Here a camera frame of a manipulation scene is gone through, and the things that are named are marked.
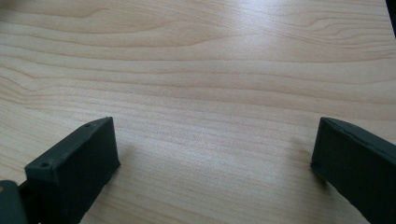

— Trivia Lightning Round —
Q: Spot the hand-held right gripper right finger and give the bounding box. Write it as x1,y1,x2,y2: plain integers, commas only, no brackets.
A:
310,117,396,224

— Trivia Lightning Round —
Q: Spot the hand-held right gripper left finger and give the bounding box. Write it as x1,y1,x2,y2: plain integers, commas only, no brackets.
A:
18,116,121,224

